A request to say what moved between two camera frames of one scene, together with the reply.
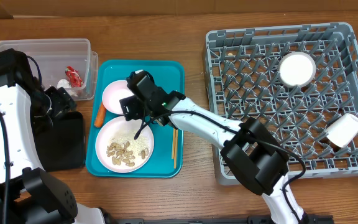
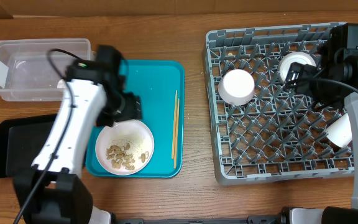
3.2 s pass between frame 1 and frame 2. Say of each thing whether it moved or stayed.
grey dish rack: stayed
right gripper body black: moved
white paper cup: stayed
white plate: stayed
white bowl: stayed
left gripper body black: moved
